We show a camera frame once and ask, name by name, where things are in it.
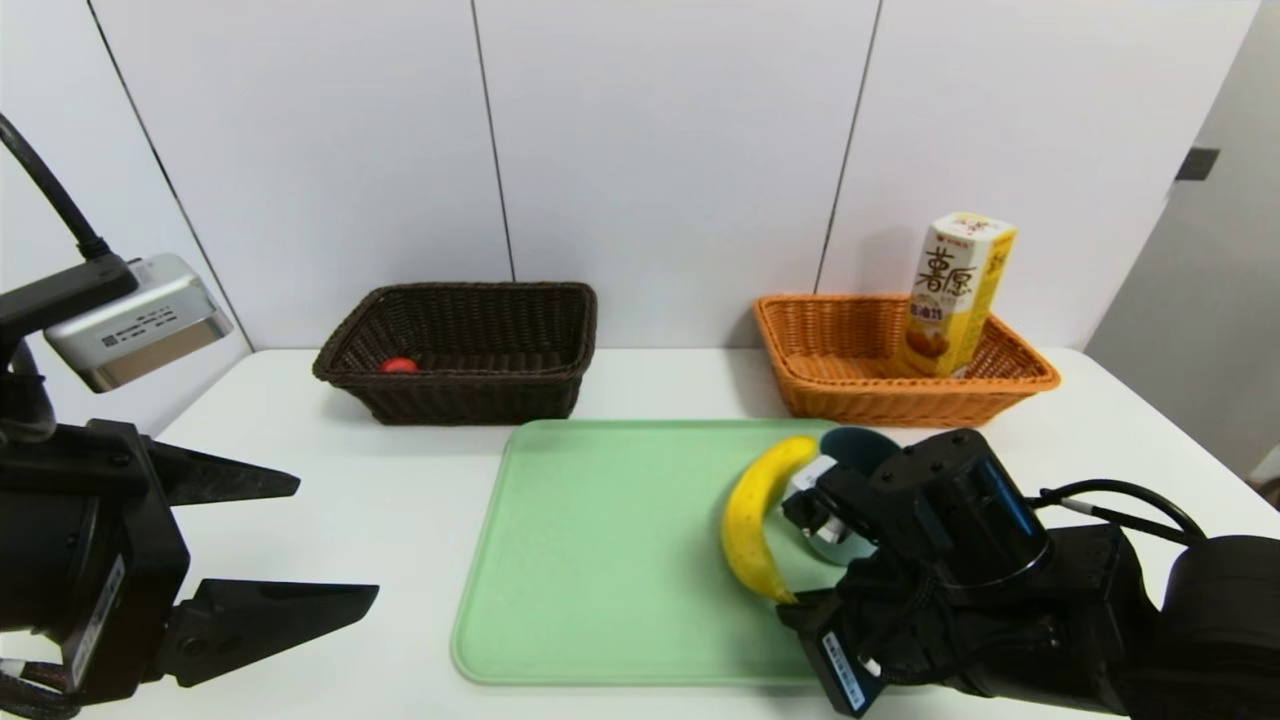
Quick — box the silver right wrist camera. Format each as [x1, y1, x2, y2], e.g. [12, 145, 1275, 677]
[783, 455, 883, 547]

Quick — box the orange wicker basket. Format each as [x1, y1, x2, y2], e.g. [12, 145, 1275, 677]
[754, 293, 1061, 429]

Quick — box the black braided cable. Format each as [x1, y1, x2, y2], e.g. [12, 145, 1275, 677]
[0, 660, 81, 720]

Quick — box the light green plastic tray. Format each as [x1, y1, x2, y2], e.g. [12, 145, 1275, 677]
[452, 418, 901, 687]

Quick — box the yellow white snack carton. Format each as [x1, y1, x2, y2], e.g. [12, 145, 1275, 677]
[903, 212, 1018, 378]

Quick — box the grey blue plastic cup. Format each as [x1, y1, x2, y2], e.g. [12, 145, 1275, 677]
[790, 427, 901, 567]

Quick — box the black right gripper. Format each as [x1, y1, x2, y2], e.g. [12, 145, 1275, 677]
[775, 560, 918, 719]

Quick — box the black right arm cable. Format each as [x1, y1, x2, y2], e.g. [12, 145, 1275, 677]
[1030, 479, 1209, 546]

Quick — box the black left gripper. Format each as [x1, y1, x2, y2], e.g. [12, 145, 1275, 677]
[0, 419, 380, 709]

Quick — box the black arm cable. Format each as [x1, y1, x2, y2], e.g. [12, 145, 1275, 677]
[1030, 479, 1209, 546]
[0, 113, 113, 263]

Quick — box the dark brown wicker basket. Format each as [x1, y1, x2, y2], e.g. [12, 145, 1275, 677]
[312, 282, 598, 426]

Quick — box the yellow banana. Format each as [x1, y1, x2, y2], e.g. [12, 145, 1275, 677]
[721, 435, 821, 605]

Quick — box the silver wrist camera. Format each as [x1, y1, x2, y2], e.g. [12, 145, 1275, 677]
[44, 253, 235, 393]
[783, 455, 883, 547]

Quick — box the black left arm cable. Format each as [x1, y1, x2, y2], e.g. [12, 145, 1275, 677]
[0, 113, 113, 263]

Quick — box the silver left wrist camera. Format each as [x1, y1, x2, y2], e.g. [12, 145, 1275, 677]
[44, 253, 235, 393]

